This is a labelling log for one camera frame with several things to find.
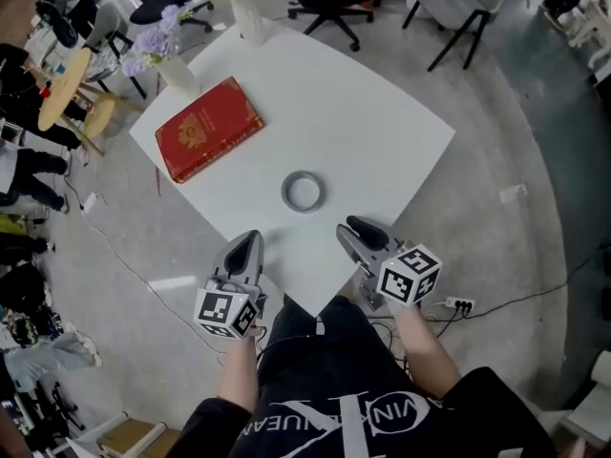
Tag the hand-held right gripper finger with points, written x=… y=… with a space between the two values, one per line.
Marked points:
x=372 y=234
x=355 y=251

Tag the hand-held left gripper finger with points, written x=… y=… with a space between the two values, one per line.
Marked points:
x=258 y=265
x=220 y=265

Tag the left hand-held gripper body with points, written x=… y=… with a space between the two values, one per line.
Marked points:
x=215 y=308

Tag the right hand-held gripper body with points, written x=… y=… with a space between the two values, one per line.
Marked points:
x=406 y=279

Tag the grey blue tape roll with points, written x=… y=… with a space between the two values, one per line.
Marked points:
x=303 y=208

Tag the person's left forearm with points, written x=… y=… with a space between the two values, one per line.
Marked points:
x=238 y=375

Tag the person's right forearm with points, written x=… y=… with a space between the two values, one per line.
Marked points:
x=422 y=351

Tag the white power strip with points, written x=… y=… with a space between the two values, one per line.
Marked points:
x=90 y=202
x=459 y=303

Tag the person's dark trousers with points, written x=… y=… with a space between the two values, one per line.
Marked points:
x=324 y=351

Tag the red hardcover book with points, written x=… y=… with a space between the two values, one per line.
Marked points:
x=205 y=127

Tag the person's black printed t-shirt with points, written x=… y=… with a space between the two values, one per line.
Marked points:
x=334 y=427

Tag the short white ribbed vase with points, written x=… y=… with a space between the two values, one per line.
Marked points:
x=179 y=77

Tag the purple flower bouquet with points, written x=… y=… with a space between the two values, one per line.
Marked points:
x=153 y=43

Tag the round wooden side table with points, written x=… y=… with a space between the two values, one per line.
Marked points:
x=64 y=89

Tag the tall white ribbed vase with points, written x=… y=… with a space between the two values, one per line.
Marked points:
x=250 y=19

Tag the grey chair with patterned cushion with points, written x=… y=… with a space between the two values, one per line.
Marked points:
x=107 y=27

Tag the black mesh office chair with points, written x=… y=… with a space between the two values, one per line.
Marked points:
x=162 y=7

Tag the white vanity table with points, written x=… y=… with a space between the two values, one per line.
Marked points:
x=587 y=27

